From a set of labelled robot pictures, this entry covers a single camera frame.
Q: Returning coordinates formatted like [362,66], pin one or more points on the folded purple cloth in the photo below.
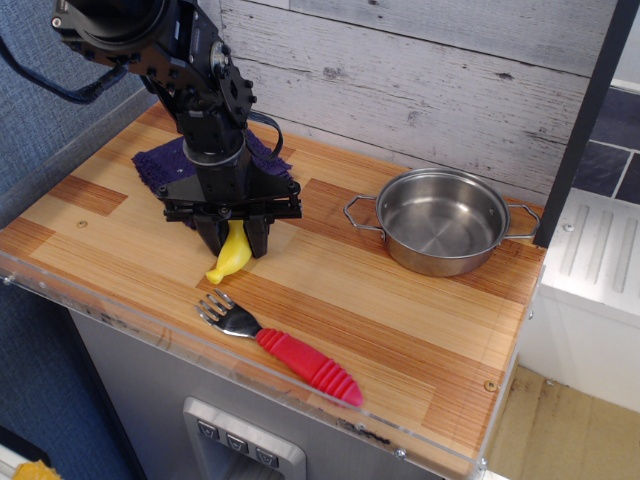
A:
[168,163]

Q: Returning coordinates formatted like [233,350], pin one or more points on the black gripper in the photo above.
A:
[229,184]

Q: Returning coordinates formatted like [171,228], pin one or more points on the silver toy fridge cabinet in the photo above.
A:
[185,422]

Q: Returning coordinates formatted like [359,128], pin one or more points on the fork with red handle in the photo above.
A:
[319,371]

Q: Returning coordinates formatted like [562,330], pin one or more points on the yellow object bottom corner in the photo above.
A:
[35,471]

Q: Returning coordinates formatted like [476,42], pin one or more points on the white toy sink unit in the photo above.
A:
[583,326]

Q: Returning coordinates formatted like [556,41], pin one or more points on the black vertical post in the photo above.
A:
[607,61]

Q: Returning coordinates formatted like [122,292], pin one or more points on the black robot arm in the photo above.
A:
[176,49]

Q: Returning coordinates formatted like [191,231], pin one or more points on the stainless steel pot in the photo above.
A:
[441,222]

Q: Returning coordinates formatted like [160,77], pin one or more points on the yellow toy banana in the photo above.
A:
[234,254]

